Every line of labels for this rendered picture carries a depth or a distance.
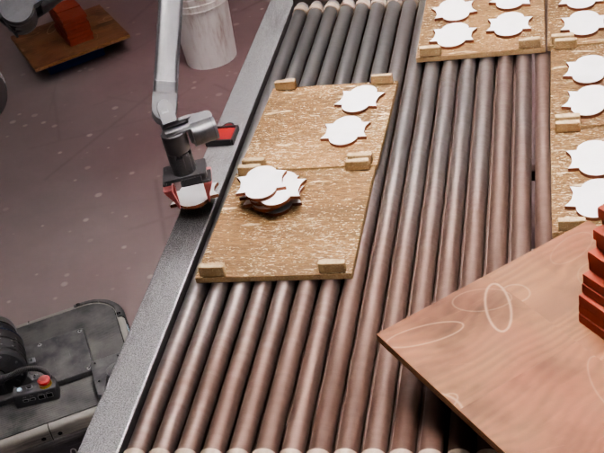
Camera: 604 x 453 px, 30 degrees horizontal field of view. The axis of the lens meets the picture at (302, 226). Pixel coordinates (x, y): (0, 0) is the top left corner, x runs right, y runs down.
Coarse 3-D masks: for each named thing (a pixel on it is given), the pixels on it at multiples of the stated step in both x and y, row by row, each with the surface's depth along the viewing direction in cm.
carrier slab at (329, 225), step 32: (320, 192) 262; (352, 192) 259; (224, 224) 258; (256, 224) 256; (288, 224) 254; (320, 224) 252; (352, 224) 249; (224, 256) 248; (256, 256) 246; (288, 256) 244; (320, 256) 242; (352, 256) 240
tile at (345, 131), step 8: (336, 120) 286; (344, 120) 285; (352, 120) 284; (360, 120) 284; (328, 128) 284; (336, 128) 283; (344, 128) 282; (352, 128) 281; (360, 128) 281; (328, 136) 280; (336, 136) 280; (344, 136) 279; (352, 136) 278; (360, 136) 278; (336, 144) 276; (344, 144) 276; (352, 144) 277
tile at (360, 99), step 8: (360, 88) 297; (368, 88) 297; (376, 88) 296; (344, 96) 295; (352, 96) 295; (360, 96) 294; (368, 96) 293; (376, 96) 292; (336, 104) 293; (344, 104) 292; (352, 104) 291; (360, 104) 290; (368, 104) 290; (376, 104) 289; (344, 112) 290; (352, 112) 288; (360, 112) 288
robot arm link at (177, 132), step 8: (168, 128) 254; (176, 128) 253; (184, 128) 253; (168, 136) 251; (176, 136) 251; (184, 136) 253; (192, 136) 253; (168, 144) 252; (176, 144) 252; (184, 144) 253; (168, 152) 254; (176, 152) 253; (184, 152) 254
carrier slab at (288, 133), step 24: (288, 96) 303; (312, 96) 300; (336, 96) 298; (384, 96) 294; (264, 120) 294; (288, 120) 292; (312, 120) 290; (384, 120) 283; (264, 144) 285; (288, 144) 282; (312, 144) 280; (360, 144) 276; (288, 168) 273; (312, 168) 272
